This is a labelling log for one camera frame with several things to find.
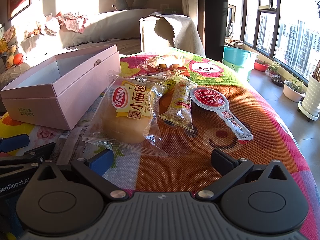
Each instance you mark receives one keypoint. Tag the light green plastic bucket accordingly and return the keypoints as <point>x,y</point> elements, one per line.
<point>242,71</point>

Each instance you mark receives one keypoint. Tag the pink crumpled cloth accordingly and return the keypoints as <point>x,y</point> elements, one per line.
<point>73,21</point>

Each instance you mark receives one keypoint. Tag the beige throw cloth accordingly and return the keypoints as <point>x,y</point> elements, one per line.
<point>158,31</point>

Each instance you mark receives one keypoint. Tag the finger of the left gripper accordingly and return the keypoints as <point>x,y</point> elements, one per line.
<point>13,143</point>
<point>36,155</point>

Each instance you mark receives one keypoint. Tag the bread packet green label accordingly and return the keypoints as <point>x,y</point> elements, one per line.
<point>167,59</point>

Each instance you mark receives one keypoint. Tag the colourful cartoon play mat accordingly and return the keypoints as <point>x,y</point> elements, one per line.
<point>187,165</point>

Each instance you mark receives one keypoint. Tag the teal plastic bucket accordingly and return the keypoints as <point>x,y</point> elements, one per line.
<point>239,57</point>

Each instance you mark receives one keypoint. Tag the red spoon-shaped jelly cup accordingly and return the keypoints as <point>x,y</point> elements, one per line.
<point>212,100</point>

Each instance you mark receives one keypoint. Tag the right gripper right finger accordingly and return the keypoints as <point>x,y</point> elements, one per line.
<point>232,171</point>

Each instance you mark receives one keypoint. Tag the brown balls snack packet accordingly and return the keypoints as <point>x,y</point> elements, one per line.
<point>174,68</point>

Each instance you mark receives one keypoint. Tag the pink cardboard gift box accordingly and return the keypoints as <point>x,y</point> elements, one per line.
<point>57,92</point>

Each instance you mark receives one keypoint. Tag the yellow corn snack stick packet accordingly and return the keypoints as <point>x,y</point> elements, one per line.
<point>163,82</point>

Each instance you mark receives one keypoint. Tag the orange ball toy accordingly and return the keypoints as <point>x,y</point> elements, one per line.
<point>18,59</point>

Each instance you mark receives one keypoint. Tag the tall white ribbed planter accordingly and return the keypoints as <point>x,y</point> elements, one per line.
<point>309,106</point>

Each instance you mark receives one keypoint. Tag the small bread yellow label packet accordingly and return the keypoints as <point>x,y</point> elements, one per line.
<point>127,118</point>

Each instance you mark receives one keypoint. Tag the red plastic basin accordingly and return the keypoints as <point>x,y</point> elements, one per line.
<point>261,65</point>

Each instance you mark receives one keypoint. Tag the sesame grain bar packet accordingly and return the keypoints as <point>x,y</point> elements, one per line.
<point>175,105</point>

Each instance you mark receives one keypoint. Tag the white round plant pot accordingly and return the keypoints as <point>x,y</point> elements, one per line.
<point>293,89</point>

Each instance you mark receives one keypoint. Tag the beige sofa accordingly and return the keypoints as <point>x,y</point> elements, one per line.
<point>118,27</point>

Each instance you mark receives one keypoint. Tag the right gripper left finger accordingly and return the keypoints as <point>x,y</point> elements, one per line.
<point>90,172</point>

